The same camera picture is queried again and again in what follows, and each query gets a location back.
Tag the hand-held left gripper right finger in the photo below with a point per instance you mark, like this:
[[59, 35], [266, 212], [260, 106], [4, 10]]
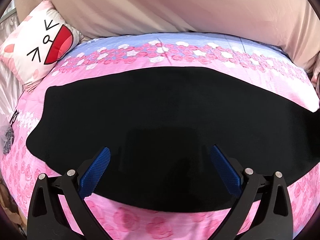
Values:
[[225, 170]]

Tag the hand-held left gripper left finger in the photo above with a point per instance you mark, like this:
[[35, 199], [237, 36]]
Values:
[[96, 170]]

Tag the black pants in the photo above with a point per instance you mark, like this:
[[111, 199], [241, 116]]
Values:
[[160, 110]]

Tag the brown crumpled paper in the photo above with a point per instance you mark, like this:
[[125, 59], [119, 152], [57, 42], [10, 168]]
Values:
[[8, 205]]

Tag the clear plastic bag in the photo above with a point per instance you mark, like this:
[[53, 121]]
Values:
[[7, 137]]

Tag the shiny pale satin curtain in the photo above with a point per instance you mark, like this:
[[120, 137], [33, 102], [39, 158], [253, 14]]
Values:
[[8, 90]]

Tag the pink rose print blanket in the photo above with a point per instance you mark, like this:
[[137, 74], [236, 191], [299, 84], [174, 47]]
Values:
[[160, 52]]

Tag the white cat face pillow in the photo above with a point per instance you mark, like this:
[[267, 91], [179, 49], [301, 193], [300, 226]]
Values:
[[32, 45]]

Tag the beige hanging sheet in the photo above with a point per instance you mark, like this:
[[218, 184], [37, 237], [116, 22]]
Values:
[[190, 5]]

